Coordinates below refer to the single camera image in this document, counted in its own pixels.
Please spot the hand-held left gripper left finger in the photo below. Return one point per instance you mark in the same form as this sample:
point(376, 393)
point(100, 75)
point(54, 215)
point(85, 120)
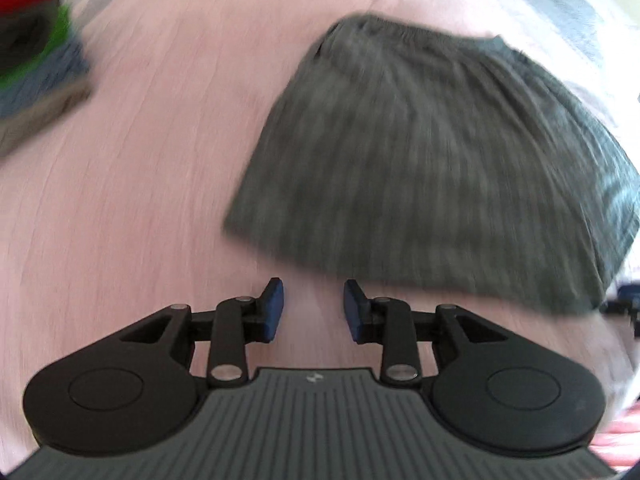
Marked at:
point(274, 310)

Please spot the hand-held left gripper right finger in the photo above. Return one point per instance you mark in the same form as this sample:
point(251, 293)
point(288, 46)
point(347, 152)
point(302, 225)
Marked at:
point(354, 310)

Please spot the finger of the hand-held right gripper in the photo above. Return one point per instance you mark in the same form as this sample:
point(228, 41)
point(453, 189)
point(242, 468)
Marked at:
point(630, 292)
point(625, 312)

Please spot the grey checked garment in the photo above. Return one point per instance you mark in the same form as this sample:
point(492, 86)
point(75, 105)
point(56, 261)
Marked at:
point(425, 170)

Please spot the stack of folded clothes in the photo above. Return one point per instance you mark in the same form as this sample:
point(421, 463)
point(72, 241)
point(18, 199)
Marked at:
point(45, 80)

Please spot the pink striped clothing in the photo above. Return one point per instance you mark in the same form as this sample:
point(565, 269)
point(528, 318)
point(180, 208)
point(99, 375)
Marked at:
point(617, 435)

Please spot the pink grey striped blanket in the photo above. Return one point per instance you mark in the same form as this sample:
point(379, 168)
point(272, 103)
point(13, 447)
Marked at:
point(150, 185)

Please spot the tan folded garment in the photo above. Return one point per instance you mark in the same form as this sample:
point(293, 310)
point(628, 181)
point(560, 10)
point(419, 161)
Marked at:
point(35, 122)

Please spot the green folded garment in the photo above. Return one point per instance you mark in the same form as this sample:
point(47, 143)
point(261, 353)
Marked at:
point(55, 35)

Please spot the dark grey folded garment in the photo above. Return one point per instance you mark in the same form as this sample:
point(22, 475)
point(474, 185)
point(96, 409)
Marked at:
point(22, 35)

